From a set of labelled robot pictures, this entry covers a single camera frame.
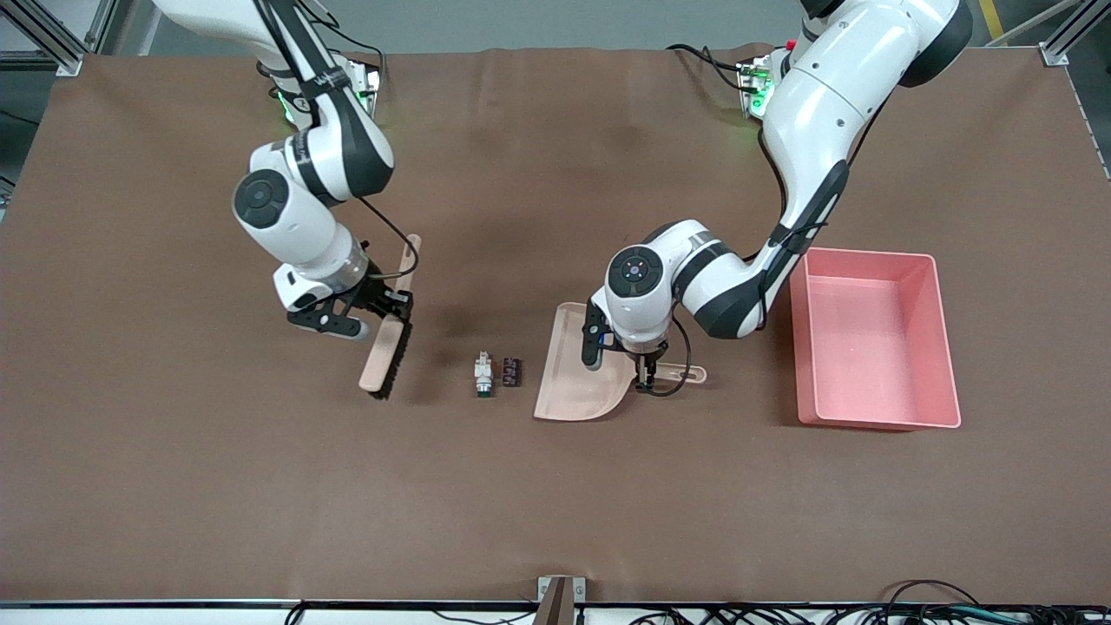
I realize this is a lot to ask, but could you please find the beige plastic dustpan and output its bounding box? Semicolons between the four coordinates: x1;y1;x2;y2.
533;302;707;423

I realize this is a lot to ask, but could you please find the metal table edge bracket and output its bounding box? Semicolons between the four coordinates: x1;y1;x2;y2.
537;576;586;625

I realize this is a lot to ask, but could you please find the aluminium frame profile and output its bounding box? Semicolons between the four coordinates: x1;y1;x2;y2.
1039;0;1111;67
0;0;88;77

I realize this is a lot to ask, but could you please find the black left base cable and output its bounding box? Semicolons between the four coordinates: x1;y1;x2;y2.
667;43;752;89

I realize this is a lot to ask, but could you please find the black base cable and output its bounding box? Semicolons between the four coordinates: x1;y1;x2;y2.
667;43;752;89
295;0;387;96

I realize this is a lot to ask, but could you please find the black right base cable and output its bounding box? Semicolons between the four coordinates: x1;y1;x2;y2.
295;0;387;96

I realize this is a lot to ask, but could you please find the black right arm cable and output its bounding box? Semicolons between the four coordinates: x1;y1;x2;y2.
260;0;421;280

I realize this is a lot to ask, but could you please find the pink plastic bin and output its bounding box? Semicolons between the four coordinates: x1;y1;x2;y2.
790;247;963;431

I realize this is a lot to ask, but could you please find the beige brush with black bristles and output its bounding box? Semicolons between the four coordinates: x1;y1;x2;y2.
358;234;423;401

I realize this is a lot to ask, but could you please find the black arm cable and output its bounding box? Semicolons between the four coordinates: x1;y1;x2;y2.
649;113;869;398
260;0;421;280

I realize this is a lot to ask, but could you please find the black looped cable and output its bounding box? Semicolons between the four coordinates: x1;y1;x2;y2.
881;579;986;625

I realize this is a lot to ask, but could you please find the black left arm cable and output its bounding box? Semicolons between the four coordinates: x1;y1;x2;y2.
649;113;869;398

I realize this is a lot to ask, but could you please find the black table edge strip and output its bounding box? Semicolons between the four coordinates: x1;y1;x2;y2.
0;598;1111;610

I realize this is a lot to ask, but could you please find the brown table mat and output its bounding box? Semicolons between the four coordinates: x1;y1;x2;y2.
0;45;1111;604

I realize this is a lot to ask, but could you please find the teal cable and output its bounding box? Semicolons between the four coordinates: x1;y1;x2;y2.
942;606;1029;622

